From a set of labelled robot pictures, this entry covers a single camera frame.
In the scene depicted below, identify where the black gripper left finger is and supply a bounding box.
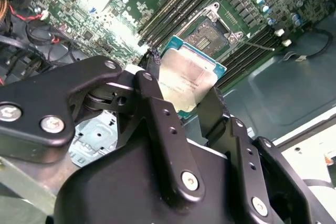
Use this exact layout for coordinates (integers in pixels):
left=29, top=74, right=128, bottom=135
left=0, top=48, right=206, bottom=208

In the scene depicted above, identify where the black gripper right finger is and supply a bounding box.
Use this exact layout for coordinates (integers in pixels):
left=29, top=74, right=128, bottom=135
left=198, top=86, right=335, bottom=224

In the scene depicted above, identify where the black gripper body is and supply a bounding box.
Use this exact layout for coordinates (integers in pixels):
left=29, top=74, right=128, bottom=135
left=54, top=139, right=250, bottom=224

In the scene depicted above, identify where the silver CPU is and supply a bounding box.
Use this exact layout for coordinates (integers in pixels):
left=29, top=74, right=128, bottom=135
left=157, top=35, right=228, bottom=114

